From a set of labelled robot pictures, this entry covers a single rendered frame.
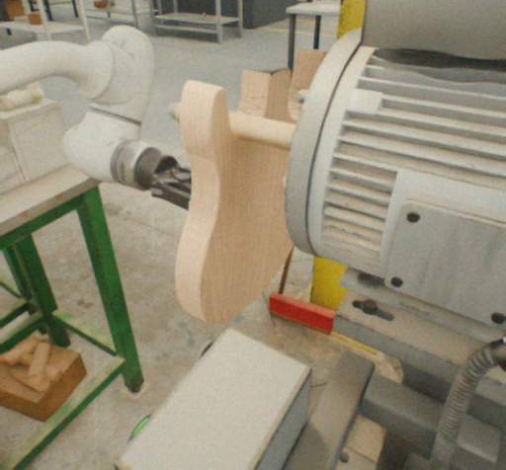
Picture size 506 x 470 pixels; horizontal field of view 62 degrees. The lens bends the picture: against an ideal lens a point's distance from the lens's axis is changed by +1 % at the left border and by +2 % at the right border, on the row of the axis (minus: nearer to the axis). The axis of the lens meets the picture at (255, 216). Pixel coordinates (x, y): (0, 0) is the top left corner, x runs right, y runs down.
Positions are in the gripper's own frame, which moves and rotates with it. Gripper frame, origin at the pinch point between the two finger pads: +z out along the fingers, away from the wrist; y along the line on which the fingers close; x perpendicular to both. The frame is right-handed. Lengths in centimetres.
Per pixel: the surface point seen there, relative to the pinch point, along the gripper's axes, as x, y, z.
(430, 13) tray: 30.1, 17.8, 25.6
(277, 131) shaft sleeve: 16.1, 9.8, 10.1
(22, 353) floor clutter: -90, -2, -88
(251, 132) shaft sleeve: 15.3, 10.0, 6.6
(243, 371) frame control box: -0.2, 29.8, 19.2
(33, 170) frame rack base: -14, -5, -66
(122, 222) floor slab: -100, -102, -146
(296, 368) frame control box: 0.2, 27.0, 23.3
